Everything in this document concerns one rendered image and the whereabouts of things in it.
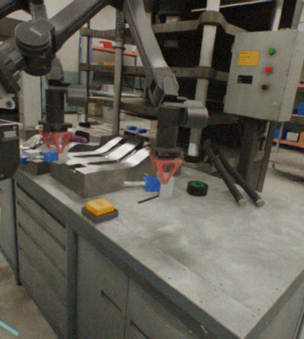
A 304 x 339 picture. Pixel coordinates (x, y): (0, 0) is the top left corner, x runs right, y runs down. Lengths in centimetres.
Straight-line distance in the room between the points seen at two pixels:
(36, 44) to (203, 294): 65
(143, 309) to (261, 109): 103
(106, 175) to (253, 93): 85
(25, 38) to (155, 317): 75
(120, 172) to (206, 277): 52
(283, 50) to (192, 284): 112
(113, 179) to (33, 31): 52
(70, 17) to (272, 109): 97
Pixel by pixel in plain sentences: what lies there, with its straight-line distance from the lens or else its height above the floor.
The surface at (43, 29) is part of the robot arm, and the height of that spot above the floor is 129.
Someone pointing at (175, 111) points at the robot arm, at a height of 113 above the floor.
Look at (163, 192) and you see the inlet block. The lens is 75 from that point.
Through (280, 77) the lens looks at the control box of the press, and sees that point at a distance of 143.
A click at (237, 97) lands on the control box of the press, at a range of 151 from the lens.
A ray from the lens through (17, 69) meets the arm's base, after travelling 73.
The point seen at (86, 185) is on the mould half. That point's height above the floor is 85.
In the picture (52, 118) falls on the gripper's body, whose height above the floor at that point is 106.
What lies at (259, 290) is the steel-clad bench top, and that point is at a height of 80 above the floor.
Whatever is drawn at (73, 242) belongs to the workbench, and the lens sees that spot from 106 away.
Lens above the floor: 119
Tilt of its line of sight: 16 degrees down
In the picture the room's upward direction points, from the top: 5 degrees clockwise
